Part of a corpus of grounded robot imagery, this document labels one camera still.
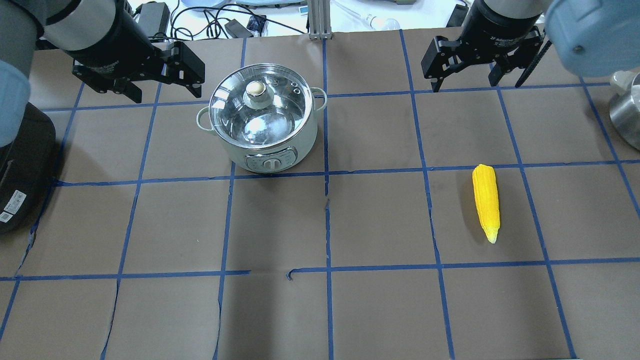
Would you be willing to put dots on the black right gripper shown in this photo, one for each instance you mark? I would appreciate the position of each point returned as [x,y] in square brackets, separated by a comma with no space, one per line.
[495,26]

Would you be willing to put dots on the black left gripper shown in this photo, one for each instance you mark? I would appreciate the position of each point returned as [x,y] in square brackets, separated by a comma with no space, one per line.
[116,41]

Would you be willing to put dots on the glass pot lid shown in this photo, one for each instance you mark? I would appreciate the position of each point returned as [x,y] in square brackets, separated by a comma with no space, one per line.
[261,105]

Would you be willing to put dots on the yellow corn cob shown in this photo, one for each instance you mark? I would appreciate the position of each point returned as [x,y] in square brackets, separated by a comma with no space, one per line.
[486,197]

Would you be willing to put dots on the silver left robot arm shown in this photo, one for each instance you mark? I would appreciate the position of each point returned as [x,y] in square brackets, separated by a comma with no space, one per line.
[67,24]

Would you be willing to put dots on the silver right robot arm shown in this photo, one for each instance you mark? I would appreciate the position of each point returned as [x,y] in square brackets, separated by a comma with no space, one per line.
[592,38]

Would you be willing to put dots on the pale green electric pot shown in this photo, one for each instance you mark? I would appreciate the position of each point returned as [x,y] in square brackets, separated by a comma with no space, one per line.
[280,157]

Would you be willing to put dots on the black power adapter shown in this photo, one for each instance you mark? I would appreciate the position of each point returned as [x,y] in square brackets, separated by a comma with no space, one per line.
[153,18]

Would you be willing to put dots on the steel bowl at edge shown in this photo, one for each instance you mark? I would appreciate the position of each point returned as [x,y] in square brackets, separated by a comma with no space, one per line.
[624,106]

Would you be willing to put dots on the black rice cooker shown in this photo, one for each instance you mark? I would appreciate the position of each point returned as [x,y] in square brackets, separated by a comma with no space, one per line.
[25,164]

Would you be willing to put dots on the aluminium frame post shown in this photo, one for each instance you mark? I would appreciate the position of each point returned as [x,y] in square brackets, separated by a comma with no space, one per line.
[318,17]

